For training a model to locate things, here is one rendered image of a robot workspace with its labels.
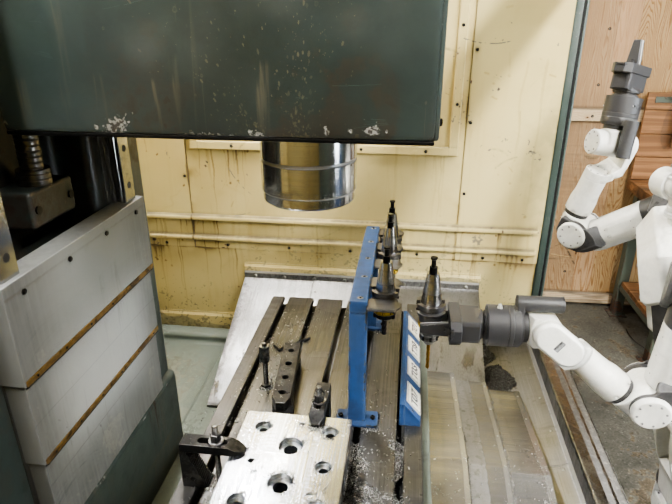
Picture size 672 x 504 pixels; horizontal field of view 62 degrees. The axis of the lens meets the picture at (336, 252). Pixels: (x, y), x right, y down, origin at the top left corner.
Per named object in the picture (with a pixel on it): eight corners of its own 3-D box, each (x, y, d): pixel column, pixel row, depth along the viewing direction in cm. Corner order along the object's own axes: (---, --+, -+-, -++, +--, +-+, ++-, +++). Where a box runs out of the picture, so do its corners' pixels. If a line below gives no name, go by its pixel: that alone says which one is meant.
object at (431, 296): (419, 296, 121) (421, 268, 118) (440, 296, 121) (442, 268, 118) (422, 306, 117) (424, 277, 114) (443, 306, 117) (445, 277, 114)
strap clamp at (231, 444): (250, 480, 116) (245, 422, 110) (245, 492, 113) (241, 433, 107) (189, 474, 118) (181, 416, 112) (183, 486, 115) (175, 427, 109)
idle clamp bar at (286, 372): (302, 362, 155) (301, 342, 153) (291, 425, 132) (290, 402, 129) (284, 362, 155) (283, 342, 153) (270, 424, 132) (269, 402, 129)
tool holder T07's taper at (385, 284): (377, 283, 127) (377, 256, 125) (396, 285, 127) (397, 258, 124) (374, 292, 123) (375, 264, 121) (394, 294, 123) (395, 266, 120)
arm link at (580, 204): (589, 168, 158) (560, 224, 169) (574, 176, 151) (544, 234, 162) (624, 186, 153) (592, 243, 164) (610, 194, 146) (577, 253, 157)
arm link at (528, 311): (498, 332, 126) (551, 335, 124) (506, 354, 115) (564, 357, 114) (503, 285, 122) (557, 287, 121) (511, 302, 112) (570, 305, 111)
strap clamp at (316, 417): (331, 420, 133) (331, 367, 127) (323, 460, 121) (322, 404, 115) (317, 419, 134) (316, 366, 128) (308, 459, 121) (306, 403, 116)
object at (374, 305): (400, 302, 123) (400, 299, 122) (400, 314, 118) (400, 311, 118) (368, 300, 123) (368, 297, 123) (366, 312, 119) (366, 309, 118)
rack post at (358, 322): (378, 414, 135) (382, 306, 124) (376, 429, 130) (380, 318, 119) (337, 411, 136) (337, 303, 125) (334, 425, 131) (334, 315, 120)
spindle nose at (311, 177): (268, 184, 103) (265, 118, 99) (355, 184, 103) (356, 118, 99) (256, 212, 89) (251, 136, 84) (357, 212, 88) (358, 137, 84)
